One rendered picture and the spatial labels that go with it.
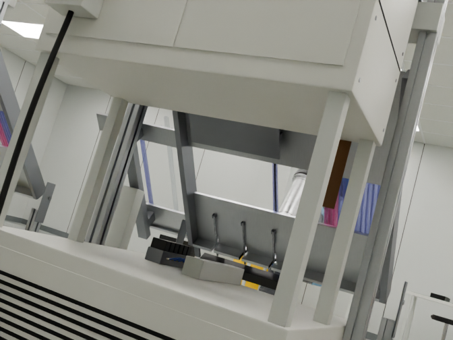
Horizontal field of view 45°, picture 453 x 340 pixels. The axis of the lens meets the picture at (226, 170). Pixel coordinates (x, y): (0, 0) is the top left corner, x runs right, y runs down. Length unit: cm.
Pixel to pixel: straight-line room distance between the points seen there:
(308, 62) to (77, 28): 51
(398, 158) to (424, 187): 729
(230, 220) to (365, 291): 72
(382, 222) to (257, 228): 65
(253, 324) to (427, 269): 758
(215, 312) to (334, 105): 38
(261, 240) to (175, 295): 94
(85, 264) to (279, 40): 52
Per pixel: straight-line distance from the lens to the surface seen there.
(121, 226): 196
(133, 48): 110
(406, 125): 131
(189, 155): 180
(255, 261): 186
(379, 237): 126
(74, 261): 105
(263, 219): 178
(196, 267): 131
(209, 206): 187
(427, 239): 845
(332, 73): 91
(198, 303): 91
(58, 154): 1156
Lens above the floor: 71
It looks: 8 degrees up
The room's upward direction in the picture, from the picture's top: 16 degrees clockwise
